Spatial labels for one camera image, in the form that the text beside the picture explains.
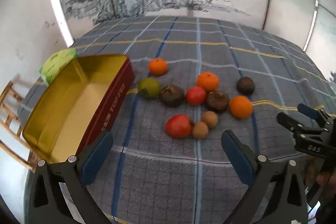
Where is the green tissue pack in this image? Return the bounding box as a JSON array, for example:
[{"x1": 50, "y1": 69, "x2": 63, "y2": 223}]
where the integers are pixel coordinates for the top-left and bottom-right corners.
[{"x1": 39, "y1": 49, "x2": 79, "y2": 85}]

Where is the green mandarin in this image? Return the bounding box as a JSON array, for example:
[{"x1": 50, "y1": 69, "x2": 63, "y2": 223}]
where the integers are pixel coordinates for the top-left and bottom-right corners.
[{"x1": 138, "y1": 78, "x2": 161, "y2": 99}]

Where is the orange mandarin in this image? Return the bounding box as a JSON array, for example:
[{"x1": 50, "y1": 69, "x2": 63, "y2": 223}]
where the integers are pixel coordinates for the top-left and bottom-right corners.
[
  {"x1": 229, "y1": 95, "x2": 254, "y2": 119},
  {"x1": 196, "y1": 71, "x2": 219, "y2": 92},
  {"x1": 148, "y1": 58, "x2": 168, "y2": 76}
]

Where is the red round fruit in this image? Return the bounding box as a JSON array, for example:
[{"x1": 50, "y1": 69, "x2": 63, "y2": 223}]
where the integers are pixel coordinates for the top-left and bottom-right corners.
[
  {"x1": 165, "y1": 114, "x2": 192, "y2": 138},
  {"x1": 186, "y1": 86, "x2": 207, "y2": 106}
]

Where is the tan longan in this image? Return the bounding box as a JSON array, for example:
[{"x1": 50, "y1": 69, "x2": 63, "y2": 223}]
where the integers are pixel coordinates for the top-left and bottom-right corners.
[
  {"x1": 201, "y1": 111, "x2": 219, "y2": 129},
  {"x1": 192, "y1": 122, "x2": 210, "y2": 139}
]

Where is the wooden chair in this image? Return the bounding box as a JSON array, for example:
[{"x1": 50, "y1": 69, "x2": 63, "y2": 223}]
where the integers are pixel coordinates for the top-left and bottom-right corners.
[{"x1": 0, "y1": 81, "x2": 37, "y2": 172}]

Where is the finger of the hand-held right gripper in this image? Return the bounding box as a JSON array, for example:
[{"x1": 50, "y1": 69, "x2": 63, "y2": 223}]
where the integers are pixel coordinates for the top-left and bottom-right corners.
[
  {"x1": 297, "y1": 104, "x2": 329, "y2": 126},
  {"x1": 277, "y1": 112, "x2": 305, "y2": 136}
]

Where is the red and gold tin box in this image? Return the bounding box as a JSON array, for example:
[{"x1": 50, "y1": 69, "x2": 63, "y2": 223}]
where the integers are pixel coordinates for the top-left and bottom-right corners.
[{"x1": 22, "y1": 54, "x2": 135, "y2": 164}]

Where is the blue plaid tablecloth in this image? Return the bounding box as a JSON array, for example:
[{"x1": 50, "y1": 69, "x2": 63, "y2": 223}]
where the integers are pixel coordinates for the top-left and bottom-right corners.
[{"x1": 17, "y1": 15, "x2": 336, "y2": 224}]

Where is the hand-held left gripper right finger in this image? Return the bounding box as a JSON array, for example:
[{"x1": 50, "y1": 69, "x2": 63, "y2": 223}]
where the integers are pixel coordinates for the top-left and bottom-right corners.
[{"x1": 221, "y1": 130, "x2": 309, "y2": 224}]

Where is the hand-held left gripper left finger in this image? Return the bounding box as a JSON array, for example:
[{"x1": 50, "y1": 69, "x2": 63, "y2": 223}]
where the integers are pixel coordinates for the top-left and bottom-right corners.
[{"x1": 28, "y1": 131, "x2": 114, "y2": 224}]

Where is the person's right hand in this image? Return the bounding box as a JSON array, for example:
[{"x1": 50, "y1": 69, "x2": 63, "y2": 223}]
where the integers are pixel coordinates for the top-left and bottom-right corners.
[{"x1": 306, "y1": 156, "x2": 336, "y2": 195}]

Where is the dark brown mangosteen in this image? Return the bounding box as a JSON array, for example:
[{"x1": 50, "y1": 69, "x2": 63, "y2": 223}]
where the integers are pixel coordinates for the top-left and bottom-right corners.
[
  {"x1": 159, "y1": 85, "x2": 185, "y2": 107},
  {"x1": 237, "y1": 76, "x2": 256, "y2": 95},
  {"x1": 205, "y1": 91, "x2": 231, "y2": 113}
]

